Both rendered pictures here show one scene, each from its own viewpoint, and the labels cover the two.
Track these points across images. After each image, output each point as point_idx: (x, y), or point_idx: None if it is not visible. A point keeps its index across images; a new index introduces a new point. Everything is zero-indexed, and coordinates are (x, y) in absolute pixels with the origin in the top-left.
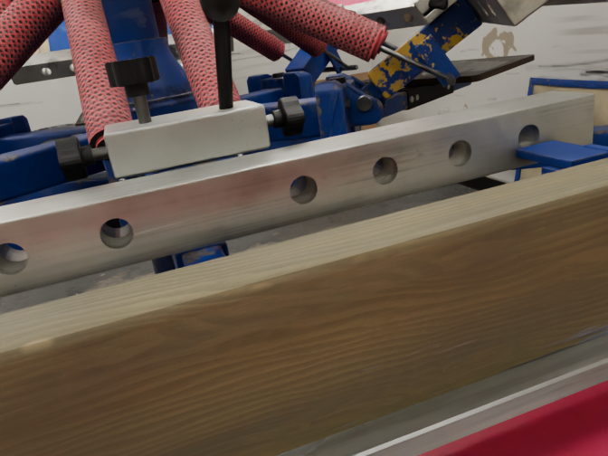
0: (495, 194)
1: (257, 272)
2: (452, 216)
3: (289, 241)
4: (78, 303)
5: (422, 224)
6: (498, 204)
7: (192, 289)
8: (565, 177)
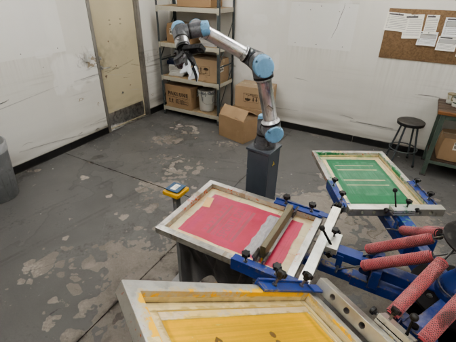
0: (273, 232)
1: (277, 221)
2: (273, 229)
3: (279, 224)
4: (283, 216)
5: (273, 227)
6: (271, 231)
7: (279, 219)
8: (270, 235)
